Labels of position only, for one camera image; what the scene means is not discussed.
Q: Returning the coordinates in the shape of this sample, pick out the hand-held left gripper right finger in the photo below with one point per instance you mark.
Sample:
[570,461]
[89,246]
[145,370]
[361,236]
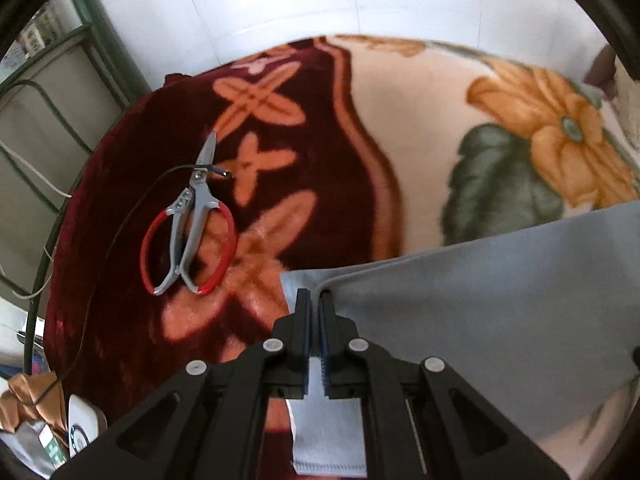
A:
[326,345]

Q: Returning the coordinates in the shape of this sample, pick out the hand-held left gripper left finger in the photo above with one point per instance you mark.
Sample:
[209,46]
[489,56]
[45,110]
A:
[302,345]

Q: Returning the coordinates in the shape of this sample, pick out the grey pants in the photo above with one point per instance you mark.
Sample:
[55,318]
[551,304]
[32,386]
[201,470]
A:
[475,310]

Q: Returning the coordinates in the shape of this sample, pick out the floral printed blanket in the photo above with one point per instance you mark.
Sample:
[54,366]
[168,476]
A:
[350,160]

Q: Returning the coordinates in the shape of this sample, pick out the white round device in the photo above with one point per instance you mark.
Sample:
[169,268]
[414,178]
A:
[82,430]

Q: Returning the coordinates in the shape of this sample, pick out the orange crumpled cloth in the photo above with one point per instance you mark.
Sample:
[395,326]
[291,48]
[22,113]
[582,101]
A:
[30,400]

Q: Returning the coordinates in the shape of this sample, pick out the green metal bed frame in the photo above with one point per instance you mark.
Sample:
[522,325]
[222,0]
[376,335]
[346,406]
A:
[55,110]

